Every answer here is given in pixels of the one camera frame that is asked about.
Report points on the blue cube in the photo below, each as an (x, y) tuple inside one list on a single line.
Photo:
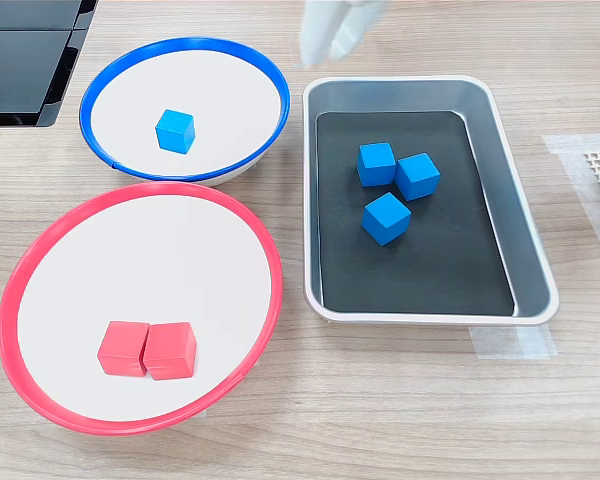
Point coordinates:
[(376, 165), (417, 176), (386, 220)]

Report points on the blue cube grainy face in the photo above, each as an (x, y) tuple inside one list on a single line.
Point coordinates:
[(175, 132)]

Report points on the black plastic tray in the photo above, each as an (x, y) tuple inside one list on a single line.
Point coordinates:
[(30, 12), (15, 70)]

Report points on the red cube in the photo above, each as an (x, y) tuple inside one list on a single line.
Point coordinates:
[(122, 350), (171, 351)]

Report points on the red-rimmed white plate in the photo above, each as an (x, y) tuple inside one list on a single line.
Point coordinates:
[(145, 280)]

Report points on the clear tape strip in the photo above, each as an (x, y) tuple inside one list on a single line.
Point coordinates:
[(595, 220), (510, 342), (575, 144)]

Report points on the blue-rimmed white plate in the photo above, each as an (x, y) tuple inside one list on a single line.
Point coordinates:
[(220, 100)]

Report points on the steel tray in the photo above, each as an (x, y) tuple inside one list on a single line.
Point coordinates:
[(525, 250)]

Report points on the black tray mat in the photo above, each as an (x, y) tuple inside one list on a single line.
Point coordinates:
[(430, 275)]

